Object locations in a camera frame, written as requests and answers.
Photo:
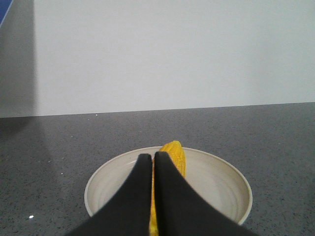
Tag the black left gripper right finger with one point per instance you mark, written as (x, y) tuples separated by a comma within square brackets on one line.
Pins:
[(181, 211)]

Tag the white round plate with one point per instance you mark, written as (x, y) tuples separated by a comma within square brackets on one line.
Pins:
[(217, 181)]

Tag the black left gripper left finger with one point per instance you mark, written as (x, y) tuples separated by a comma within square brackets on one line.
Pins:
[(127, 213)]

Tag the dark yellow corn cob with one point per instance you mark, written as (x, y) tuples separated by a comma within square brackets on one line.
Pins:
[(178, 157)]

